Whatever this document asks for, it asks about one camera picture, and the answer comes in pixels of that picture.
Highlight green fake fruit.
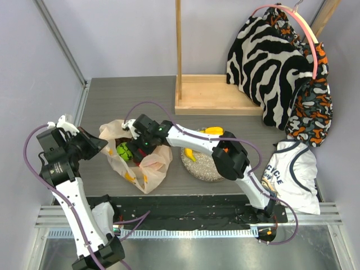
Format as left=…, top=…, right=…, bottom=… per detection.
left=116, top=142, right=133, bottom=162

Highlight translucent plastic bag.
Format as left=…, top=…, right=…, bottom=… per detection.
left=98, top=119, right=174, bottom=195

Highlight yellow fake banana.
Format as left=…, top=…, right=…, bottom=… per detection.
left=184, top=148, right=196, bottom=162

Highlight yellow fake bell pepper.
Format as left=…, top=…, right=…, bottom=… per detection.
left=204, top=127, right=224, bottom=135

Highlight dark fake grapes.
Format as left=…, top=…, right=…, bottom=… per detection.
left=115, top=137, right=132, bottom=145

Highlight red fake dragon fruit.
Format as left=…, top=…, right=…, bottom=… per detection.
left=133, top=149, right=147, bottom=166

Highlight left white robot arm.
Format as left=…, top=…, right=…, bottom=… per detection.
left=37, top=126, right=125, bottom=269

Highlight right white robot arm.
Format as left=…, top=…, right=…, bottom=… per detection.
left=121, top=114, right=276, bottom=222

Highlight speckled ceramic plate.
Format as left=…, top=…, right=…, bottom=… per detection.
left=181, top=148, right=224, bottom=182

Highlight wooden rack base tray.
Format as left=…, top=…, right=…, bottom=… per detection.
left=174, top=74, right=263, bottom=116

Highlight wooden rack left pole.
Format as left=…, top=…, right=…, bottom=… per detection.
left=175, top=0, right=182, bottom=100

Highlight wooden rack pole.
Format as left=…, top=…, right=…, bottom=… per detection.
left=175, top=0, right=182, bottom=100
left=310, top=0, right=341, bottom=37

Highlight zebra print garment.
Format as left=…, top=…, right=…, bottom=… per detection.
left=226, top=16, right=313, bottom=130

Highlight white printed tank top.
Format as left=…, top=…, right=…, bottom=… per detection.
left=261, top=139, right=321, bottom=215

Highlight orange patterned dark garment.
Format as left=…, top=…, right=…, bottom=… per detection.
left=263, top=7, right=333, bottom=147

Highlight pink clothes hanger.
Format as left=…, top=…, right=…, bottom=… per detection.
left=251, top=4, right=318, bottom=79

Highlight wooden rack right pole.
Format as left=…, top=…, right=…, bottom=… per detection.
left=310, top=0, right=341, bottom=37

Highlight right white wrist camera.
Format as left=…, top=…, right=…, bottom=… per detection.
left=121, top=119, right=140, bottom=140

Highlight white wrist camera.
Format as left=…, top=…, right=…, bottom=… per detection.
left=47, top=114, right=79, bottom=136
left=121, top=119, right=140, bottom=140

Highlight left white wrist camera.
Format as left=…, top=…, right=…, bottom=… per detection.
left=47, top=114, right=79, bottom=136

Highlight black mounting base plate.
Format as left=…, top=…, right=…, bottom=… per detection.
left=55, top=193, right=288, bottom=229

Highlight aluminium frame rail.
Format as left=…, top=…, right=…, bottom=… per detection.
left=26, top=204, right=352, bottom=270

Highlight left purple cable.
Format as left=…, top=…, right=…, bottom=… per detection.
left=22, top=123, right=151, bottom=270

